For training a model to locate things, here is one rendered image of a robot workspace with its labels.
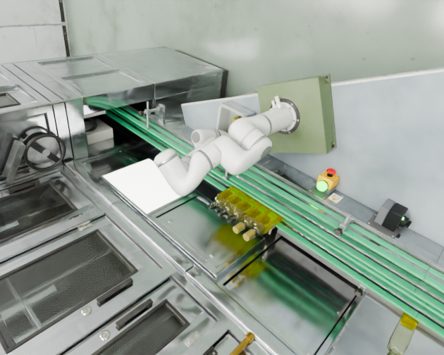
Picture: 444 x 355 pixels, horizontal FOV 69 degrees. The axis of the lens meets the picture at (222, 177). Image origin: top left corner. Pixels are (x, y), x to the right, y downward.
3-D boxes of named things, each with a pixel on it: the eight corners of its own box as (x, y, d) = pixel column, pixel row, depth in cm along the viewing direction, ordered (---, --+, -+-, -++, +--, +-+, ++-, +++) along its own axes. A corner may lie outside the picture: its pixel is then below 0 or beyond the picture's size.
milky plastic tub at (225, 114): (225, 138, 181) (214, 142, 176) (230, 99, 169) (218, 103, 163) (249, 151, 172) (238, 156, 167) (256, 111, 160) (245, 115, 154)
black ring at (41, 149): (65, 160, 187) (25, 172, 173) (58, 126, 175) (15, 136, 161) (69, 163, 184) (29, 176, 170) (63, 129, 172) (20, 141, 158)
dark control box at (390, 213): (380, 212, 135) (373, 221, 129) (388, 197, 130) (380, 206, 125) (400, 222, 130) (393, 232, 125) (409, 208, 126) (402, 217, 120)
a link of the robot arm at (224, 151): (196, 144, 113) (228, 175, 107) (246, 112, 122) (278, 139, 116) (197, 160, 121) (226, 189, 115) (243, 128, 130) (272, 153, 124)
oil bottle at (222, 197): (241, 188, 168) (212, 205, 154) (242, 179, 165) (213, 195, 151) (249, 194, 165) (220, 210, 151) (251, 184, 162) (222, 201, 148)
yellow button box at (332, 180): (322, 181, 149) (313, 187, 144) (327, 167, 144) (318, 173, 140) (335, 189, 145) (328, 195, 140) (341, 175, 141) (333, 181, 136)
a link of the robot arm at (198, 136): (210, 154, 142) (197, 165, 148) (225, 153, 150) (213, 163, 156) (196, 125, 146) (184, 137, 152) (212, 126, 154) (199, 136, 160)
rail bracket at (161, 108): (167, 120, 207) (137, 129, 192) (168, 95, 197) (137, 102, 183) (172, 122, 204) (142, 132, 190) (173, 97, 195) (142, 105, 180)
